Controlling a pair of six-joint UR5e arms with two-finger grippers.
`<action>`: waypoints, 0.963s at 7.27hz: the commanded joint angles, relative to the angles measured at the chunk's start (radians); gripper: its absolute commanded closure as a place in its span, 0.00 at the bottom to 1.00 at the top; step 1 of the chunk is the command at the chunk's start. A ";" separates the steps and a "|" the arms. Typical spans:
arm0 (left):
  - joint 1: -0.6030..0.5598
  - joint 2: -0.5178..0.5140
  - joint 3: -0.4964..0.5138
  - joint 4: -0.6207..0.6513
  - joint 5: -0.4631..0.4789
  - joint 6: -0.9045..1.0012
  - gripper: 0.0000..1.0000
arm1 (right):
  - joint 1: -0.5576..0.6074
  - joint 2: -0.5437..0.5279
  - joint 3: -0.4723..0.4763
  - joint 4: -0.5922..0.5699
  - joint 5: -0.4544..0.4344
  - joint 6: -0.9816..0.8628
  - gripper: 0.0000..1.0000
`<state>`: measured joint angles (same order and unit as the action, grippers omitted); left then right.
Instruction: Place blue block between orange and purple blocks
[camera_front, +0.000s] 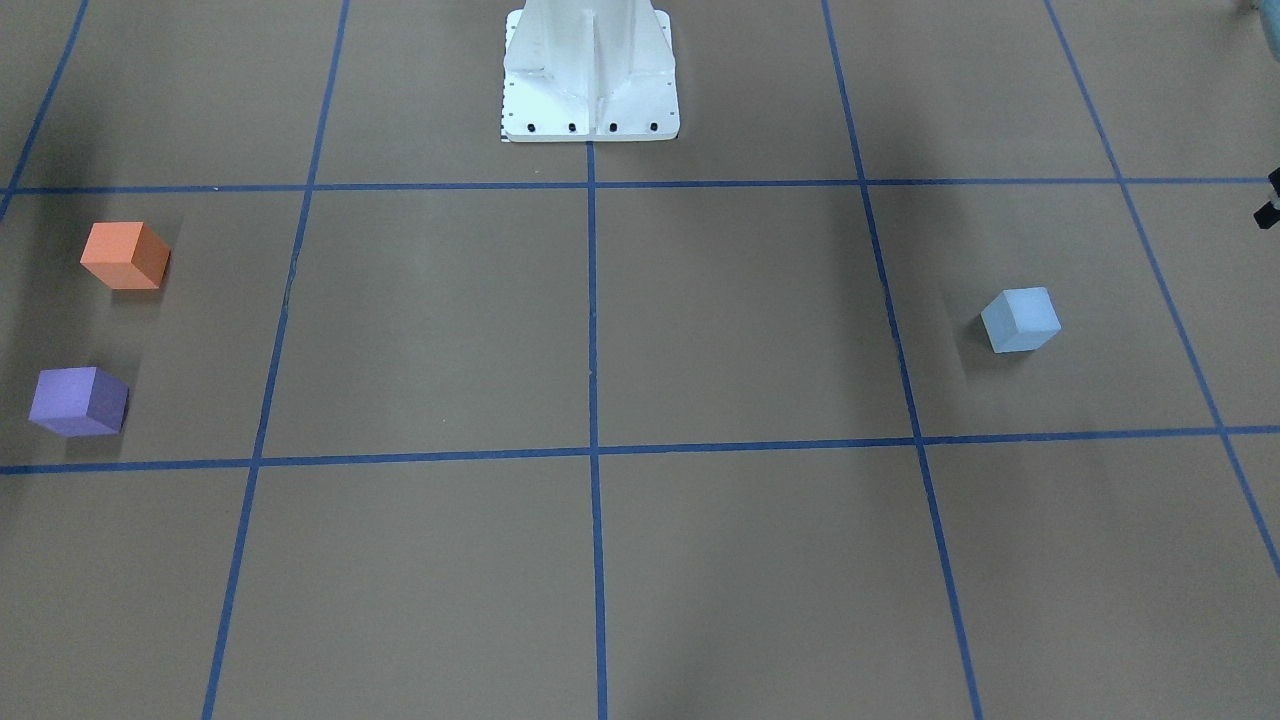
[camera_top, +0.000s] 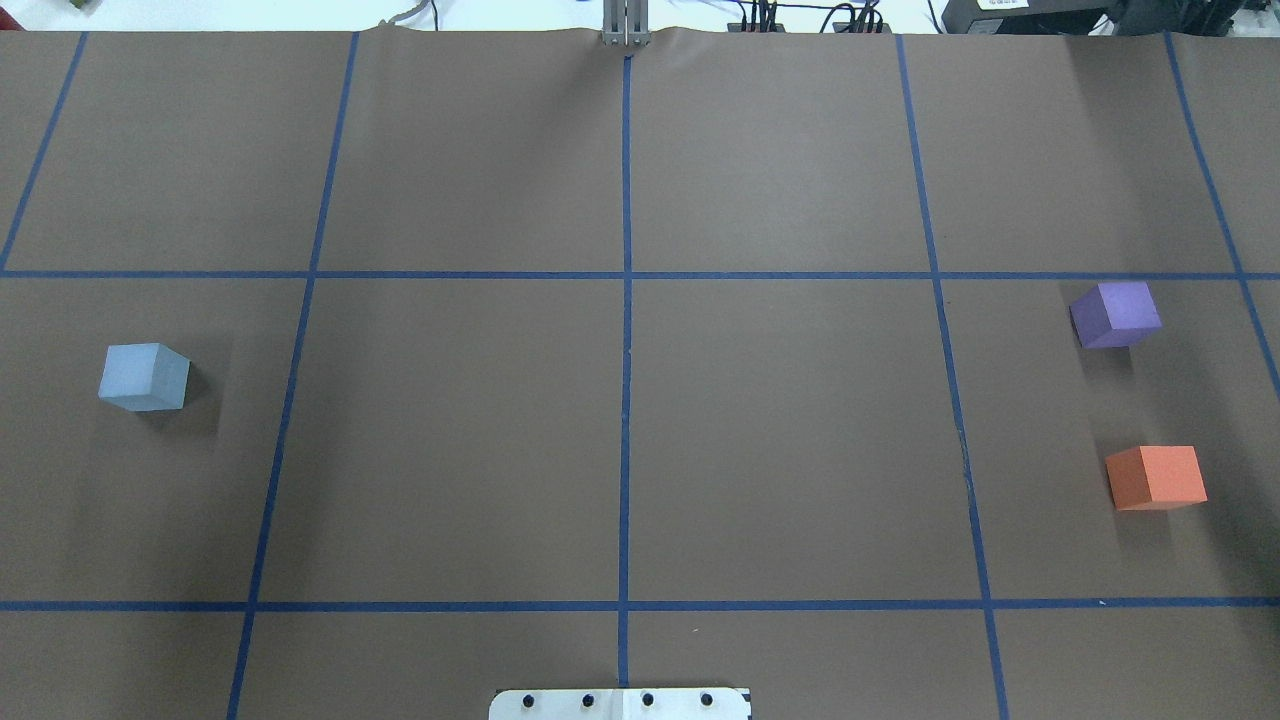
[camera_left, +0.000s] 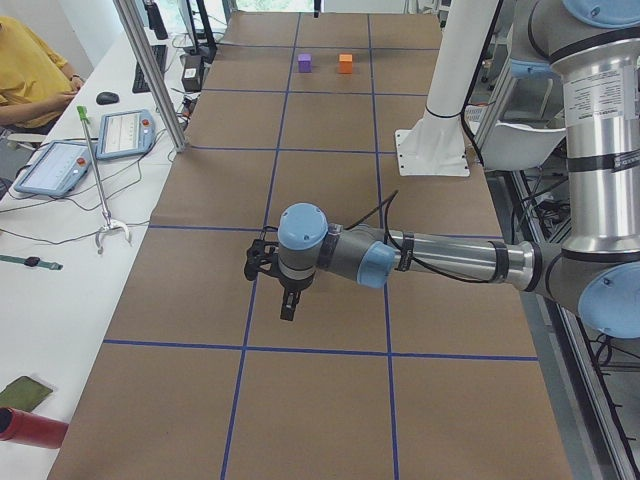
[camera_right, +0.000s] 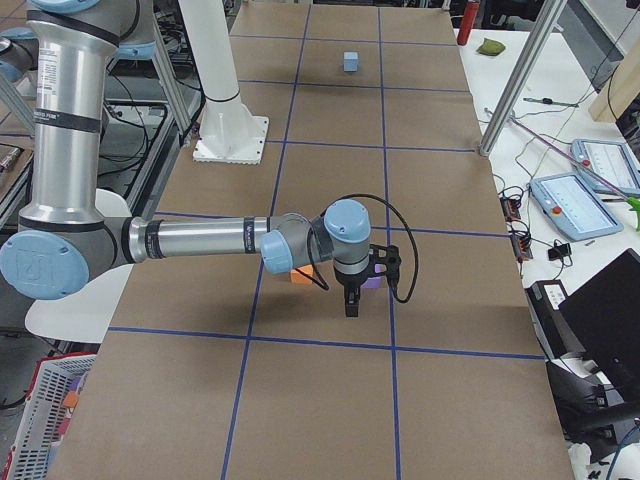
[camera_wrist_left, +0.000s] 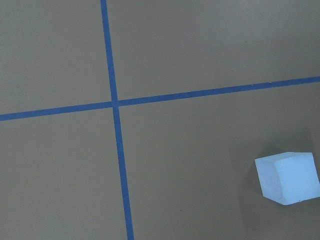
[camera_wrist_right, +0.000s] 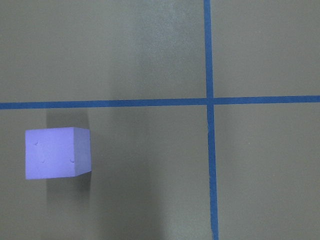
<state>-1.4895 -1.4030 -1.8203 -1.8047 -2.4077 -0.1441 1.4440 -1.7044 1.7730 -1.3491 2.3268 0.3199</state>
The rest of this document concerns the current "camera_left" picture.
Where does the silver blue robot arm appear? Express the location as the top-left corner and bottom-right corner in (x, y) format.
(275, 1), (639, 338)

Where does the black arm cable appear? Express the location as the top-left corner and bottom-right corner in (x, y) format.
(344, 188), (501, 284)

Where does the near blue teach pendant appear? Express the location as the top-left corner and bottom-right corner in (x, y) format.
(14, 141), (90, 198)

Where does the blue teach pendant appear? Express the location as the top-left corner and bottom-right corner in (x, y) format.
(96, 109), (156, 160)
(14, 141), (90, 198)

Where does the red water bottle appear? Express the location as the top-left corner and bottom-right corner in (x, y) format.
(1, 407), (69, 449)

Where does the green strap wristwatch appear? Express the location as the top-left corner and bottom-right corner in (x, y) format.
(0, 254), (63, 271)

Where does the black monitor stand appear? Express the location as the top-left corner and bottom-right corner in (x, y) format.
(185, 0), (217, 64)

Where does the person in yellow shirt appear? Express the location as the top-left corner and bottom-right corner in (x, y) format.
(1, 16), (84, 134)

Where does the black power adapter box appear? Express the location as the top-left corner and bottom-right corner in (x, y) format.
(181, 55), (204, 93)

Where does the aluminium frame post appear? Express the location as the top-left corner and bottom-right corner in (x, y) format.
(113, 0), (186, 153)

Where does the far blue teach pendant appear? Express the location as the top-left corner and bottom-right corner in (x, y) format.
(96, 109), (156, 160)

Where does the black computer mouse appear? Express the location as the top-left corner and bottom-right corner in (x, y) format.
(96, 91), (120, 105)

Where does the green handled reacher grabber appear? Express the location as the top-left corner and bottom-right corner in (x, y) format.
(76, 105), (131, 255)

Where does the white chair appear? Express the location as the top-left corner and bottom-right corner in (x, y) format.
(481, 122), (566, 171)

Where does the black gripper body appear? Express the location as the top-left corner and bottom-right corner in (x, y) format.
(279, 273), (313, 300)

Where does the orange foam block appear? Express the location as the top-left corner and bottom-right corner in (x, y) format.
(338, 53), (353, 75)

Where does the white pedestal column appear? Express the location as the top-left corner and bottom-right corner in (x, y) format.
(395, 0), (500, 177)

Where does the purple foam block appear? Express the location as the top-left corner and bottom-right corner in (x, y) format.
(297, 52), (313, 73)

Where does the olive green pouch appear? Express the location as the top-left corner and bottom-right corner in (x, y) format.
(0, 376), (53, 412)

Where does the black keyboard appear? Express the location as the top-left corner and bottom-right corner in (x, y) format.
(131, 44), (168, 95)

